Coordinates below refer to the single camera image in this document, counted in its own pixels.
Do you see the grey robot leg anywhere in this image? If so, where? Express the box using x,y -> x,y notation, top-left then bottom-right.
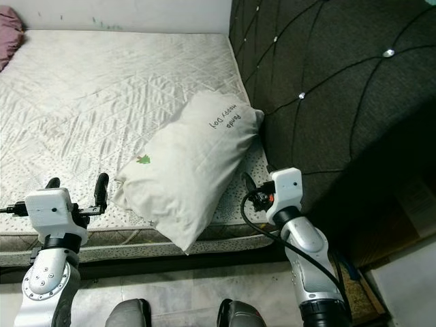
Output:
217,298 -> 277,327
107,298 -> 152,327

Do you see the black tufted headboard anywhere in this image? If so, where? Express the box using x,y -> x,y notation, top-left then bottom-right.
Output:
228,0 -> 436,270

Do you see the grey left robot leg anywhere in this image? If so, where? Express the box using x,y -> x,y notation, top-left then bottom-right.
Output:
107,298 -> 152,327

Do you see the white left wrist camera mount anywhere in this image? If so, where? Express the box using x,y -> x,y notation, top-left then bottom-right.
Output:
25,189 -> 88,236

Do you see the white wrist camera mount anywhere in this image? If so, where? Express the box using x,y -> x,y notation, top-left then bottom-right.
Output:
25,189 -> 88,236
268,168 -> 304,215

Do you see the white furniture panel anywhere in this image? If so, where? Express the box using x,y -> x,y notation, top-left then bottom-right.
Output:
362,235 -> 436,327

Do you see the purple cartoon print blanket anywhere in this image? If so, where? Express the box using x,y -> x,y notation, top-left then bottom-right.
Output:
0,7 -> 26,71

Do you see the grey right robot leg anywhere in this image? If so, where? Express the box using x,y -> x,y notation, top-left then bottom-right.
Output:
217,298 -> 277,327

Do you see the brown floor mat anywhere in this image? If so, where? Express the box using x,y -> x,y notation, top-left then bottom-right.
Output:
330,252 -> 386,324

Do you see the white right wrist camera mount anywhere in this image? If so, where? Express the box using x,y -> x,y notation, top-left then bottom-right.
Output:
268,168 -> 304,215

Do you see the cream printed pillow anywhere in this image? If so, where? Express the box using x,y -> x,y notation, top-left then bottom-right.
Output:
112,91 -> 265,255

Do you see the white quilted mattress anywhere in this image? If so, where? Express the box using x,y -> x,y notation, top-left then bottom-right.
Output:
0,29 -> 277,268

